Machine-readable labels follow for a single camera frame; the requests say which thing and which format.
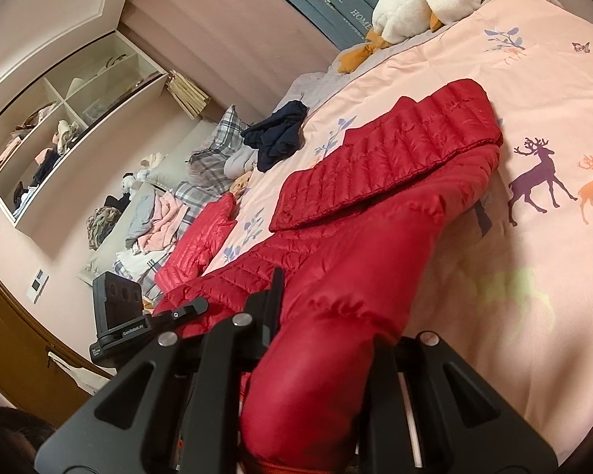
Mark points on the wall switch panel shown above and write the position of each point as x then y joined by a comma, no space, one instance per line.
38,285

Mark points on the white printed cloth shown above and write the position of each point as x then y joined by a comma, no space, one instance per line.
141,262

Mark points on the grey folded cloth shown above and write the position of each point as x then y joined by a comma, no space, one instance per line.
239,164

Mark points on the light beige pillow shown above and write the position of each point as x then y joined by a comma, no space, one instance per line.
178,163

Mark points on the grey crumpled cloth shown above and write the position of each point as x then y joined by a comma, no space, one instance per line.
139,217

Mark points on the pink deer print blanket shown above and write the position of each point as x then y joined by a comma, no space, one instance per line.
524,256

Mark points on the small white plush toy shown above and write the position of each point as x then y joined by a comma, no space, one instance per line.
153,165
129,185

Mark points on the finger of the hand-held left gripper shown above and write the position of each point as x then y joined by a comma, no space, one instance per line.
178,313

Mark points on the white open shelf cabinet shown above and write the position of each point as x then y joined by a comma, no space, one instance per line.
94,79

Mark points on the brown wooden door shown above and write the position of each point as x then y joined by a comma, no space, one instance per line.
10,335

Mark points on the grey bed sheet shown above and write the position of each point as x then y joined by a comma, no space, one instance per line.
306,86

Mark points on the person's head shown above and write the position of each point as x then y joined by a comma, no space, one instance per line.
10,429

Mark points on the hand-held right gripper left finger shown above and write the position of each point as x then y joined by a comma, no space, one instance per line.
264,316

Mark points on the navy garment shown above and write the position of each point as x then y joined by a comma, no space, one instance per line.
276,133

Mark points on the pink clothes pile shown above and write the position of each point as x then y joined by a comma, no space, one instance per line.
163,219

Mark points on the small tan plush toy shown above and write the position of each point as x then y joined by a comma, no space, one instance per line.
240,183

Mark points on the red down jacket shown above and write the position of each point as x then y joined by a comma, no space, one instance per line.
351,256

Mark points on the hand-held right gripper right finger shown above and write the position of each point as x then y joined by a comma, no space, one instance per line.
427,355

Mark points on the plaid pillow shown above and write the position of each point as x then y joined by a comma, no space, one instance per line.
222,133

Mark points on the camouflage bag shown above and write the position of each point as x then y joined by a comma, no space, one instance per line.
104,227

